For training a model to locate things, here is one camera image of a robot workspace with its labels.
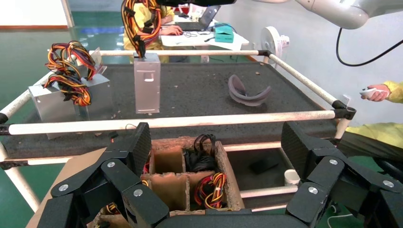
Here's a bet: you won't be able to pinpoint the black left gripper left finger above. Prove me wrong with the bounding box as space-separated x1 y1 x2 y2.
37 122 171 228

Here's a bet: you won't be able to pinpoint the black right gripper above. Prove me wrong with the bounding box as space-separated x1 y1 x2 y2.
156 0 237 8

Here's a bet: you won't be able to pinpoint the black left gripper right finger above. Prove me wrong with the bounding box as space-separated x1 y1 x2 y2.
280 121 403 228

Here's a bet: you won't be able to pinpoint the white handheld remote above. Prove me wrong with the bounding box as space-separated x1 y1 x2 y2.
359 87 389 97

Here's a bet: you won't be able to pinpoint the operator forearm yellow sleeve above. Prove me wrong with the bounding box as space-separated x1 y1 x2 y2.
382 80 403 105

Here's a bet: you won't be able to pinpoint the teal box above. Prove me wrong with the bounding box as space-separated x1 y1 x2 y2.
214 25 235 44

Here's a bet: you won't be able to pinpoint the brown cardboard divider box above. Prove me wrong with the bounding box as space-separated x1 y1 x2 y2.
27 136 246 228

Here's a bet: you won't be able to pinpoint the seated person's hand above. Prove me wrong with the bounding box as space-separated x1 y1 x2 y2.
160 25 184 36

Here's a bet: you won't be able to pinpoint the operator hand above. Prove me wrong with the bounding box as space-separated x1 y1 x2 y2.
362 84 392 102

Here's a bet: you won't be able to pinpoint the dark laptop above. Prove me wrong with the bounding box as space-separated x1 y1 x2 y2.
175 5 221 32

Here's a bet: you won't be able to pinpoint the seated person yellow jacket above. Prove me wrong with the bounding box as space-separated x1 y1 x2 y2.
123 2 191 64

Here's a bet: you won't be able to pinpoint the white desk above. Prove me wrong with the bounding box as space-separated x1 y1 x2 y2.
159 14 250 64

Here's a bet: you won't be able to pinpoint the flat black block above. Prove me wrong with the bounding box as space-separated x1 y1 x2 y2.
249 156 280 176

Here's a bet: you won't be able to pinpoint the operator body yellow jacket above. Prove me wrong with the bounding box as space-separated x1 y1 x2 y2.
338 122 403 183

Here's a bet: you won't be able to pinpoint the dark speckled table mat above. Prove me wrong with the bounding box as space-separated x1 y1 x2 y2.
0 62 339 160

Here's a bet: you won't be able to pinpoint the white standing fan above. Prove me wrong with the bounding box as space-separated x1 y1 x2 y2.
260 26 290 60

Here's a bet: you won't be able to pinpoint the grey curved foam band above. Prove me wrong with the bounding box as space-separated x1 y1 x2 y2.
228 74 272 107

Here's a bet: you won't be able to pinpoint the power supply black wires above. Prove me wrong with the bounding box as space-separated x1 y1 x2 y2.
183 134 219 173

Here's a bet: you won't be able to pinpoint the white pipe table frame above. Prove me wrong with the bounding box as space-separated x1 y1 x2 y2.
0 49 357 213

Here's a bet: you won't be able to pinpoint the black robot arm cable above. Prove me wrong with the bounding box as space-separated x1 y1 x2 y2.
335 28 403 67

